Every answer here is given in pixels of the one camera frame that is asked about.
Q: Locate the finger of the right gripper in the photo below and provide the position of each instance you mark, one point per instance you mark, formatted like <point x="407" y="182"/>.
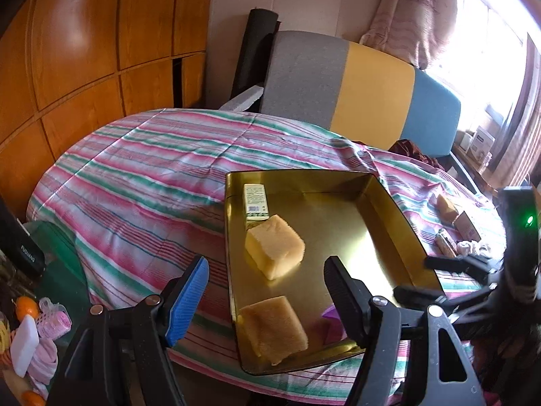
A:
<point x="407" y="295"/>
<point x="456" y="262"/>

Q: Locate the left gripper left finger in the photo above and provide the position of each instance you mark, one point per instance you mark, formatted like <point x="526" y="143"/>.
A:
<point x="92" y="372"/>

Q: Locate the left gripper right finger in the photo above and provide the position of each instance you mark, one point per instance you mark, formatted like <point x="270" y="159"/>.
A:
<point x="438" y="370"/>

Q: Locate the beige cardboard box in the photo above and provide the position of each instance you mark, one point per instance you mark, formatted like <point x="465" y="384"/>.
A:
<point x="466" y="228"/>

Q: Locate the sandwich biscuit packet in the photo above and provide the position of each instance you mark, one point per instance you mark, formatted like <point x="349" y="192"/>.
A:
<point x="446" y="244"/>

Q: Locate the yellow sponge cake block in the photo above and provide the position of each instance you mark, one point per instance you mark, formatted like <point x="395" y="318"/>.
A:
<point x="275" y="247"/>

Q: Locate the small green white box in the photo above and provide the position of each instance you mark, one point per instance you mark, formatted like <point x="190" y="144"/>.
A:
<point x="256" y="208"/>

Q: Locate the white product box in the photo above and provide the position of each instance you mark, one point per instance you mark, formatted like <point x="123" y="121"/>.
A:
<point x="480" y="145"/>

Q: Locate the dark red cloth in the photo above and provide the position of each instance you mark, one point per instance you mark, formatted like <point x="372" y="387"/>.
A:
<point x="407" y="148"/>

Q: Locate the gold tin box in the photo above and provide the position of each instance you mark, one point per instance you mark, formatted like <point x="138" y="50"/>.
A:
<point x="345" y="214"/>

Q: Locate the striped pink green bedspread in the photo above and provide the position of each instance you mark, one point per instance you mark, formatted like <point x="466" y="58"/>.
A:
<point x="137" y="199"/>

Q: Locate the grey yellow blue headboard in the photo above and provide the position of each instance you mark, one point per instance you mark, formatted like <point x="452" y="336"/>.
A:
<point x="360" y="93"/>

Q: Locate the pink striped curtain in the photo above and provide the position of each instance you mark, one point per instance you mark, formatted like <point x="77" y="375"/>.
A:
<point x="414" y="31"/>

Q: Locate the wooden wardrobe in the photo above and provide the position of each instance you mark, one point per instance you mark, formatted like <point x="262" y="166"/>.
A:
<point x="69" y="67"/>

